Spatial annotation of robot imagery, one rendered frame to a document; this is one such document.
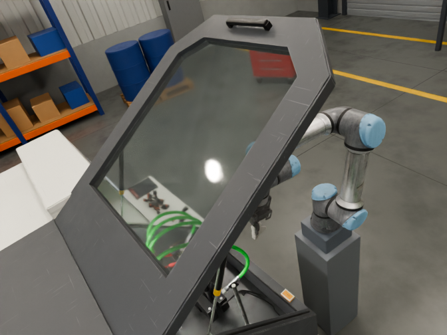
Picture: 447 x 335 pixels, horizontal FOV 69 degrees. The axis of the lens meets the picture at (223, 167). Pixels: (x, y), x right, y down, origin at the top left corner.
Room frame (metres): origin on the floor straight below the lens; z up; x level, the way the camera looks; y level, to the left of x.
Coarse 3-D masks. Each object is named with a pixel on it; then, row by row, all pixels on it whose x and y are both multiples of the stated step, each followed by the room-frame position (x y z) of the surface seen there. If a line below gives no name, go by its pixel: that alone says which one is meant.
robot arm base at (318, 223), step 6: (312, 216) 1.12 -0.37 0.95; (318, 216) 1.08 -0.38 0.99; (312, 222) 1.11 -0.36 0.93; (318, 222) 1.07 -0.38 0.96; (324, 222) 1.06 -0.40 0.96; (330, 222) 1.05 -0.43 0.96; (336, 222) 1.05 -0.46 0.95; (318, 228) 1.06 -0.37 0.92; (324, 228) 1.06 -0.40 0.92; (330, 228) 1.04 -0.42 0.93; (336, 228) 1.04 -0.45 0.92
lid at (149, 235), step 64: (192, 64) 1.14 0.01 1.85; (256, 64) 0.91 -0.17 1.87; (320, 64) 0.72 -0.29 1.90; (128, 128) 1.10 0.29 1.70; (192, 128) 0.88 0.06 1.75; (256, 128) 0.71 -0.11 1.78; (128, 192) 0.84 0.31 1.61; (192, 192) 0.67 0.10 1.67; (256, 192) 0.54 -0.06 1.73; (128, 256) 0.61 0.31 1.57; (192, 256) 0.50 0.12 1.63; (128, 320) 0.46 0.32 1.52
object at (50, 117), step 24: (48, 0) 5.72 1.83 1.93; (0, 48) 5.51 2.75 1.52; (48, 48) 5.74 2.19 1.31; (72, 48) 5.72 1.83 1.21; (0, 72) 5.36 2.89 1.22; (24, 72) 5.42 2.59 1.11; (0, 96) 5.93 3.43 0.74; (48, 96) 5.86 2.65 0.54; (72, 96) 5.78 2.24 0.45; (0, 120) 5.29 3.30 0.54; (24, 120) 5.41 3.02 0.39; (48, 120) 5.53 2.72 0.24; (72, 120) 5.52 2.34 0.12; (0, 144) 5.11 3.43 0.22; (24, 144) 5.19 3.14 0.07
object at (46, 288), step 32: (0, 192) 1.32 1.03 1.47; (32, 192) 1.24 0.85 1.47; (0, 224) 1.07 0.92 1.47; (32, 224) 1.01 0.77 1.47; (0, 256) 0.84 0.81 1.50; (32, 256) 0.80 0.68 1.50; (64, 256) 0.75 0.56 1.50; (0, 288) 0.69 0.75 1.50; (32, 288) 0.66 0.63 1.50; (64, 288) 0.62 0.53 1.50; (0, 320) 0.58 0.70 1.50; (32, 320) 0.55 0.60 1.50; (64, 320) 0.52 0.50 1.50; (96, 320) 0.50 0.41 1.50
